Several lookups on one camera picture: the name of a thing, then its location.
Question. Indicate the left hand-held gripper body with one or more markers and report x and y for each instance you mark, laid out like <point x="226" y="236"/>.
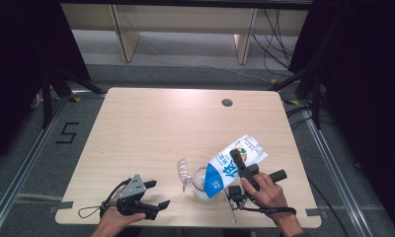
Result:
<point x="132" y="190"/>

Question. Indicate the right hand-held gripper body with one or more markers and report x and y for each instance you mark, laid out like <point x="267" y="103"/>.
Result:
<point x="235" y="193"/>

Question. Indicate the blue white milk carton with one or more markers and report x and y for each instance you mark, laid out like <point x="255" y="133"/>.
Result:
<point x="221" y="168"/>

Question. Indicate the clear jar with flip lid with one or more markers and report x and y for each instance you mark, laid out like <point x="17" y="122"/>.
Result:
<point x="198" y="181"/>

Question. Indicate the person's right hand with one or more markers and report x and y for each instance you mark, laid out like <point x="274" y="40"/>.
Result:
<point x="268" y="197"/>

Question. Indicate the person's left hand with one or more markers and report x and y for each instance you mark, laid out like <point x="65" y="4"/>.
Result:
<point x="115" y="221"/>

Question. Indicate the grey tape strip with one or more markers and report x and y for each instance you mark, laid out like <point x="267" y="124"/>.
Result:
<point x="313" y="212"/>
<point x="62" y="205"/>

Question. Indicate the yellow black tape mark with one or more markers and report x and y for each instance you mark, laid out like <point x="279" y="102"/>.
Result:
<point x="291" y="102"/>
<point x="75" y="99"/>

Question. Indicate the black metal stand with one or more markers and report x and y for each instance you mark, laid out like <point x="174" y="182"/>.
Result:
<point x="315" y="98"/>
<point x="47" y="98"/>

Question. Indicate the dark curtain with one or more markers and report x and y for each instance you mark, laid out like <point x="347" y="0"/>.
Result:
<point x="366" y="82"/>
<point x="14" y="65"/>

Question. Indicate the beige wooden shelf unit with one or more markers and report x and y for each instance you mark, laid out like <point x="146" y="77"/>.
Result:
<point x="185" y="19"/>

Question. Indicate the aluminium floor rail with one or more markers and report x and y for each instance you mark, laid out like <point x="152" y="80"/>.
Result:
<point x="333" y="171"/>
<point x="27" y="164"/>

